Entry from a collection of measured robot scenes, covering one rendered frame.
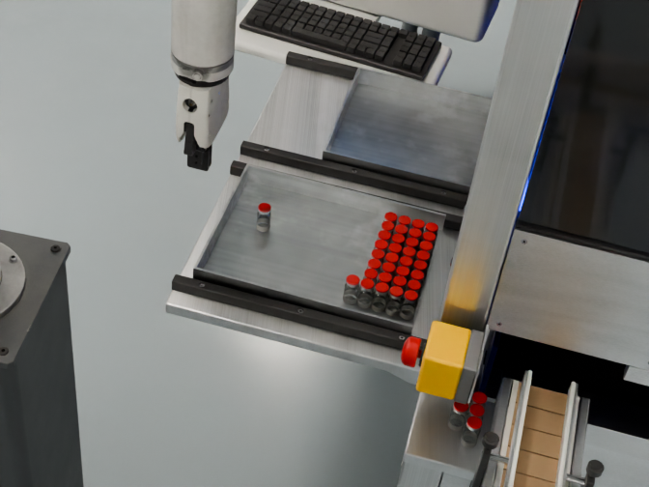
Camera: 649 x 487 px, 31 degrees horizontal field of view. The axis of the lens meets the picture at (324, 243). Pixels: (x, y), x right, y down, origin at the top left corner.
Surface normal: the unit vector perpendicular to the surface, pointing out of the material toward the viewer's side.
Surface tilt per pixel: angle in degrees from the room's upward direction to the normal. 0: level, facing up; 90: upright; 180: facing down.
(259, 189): 0
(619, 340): 90
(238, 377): 0
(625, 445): 90
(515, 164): 90
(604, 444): 90
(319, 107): 0
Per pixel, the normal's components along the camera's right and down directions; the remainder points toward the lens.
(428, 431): 0.10, -0.71
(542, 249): -0.26, 0.66
